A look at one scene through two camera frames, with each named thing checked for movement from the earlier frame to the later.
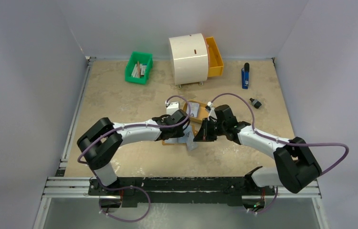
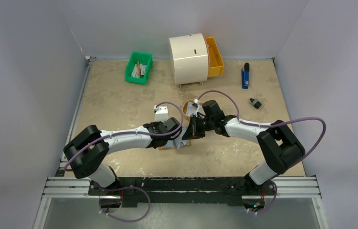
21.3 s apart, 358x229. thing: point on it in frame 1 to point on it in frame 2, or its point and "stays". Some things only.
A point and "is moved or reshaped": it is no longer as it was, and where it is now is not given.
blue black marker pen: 245,76 stays
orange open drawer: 215,64 stays
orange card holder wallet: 194,132 is moved or reshaped
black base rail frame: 223,190 stays
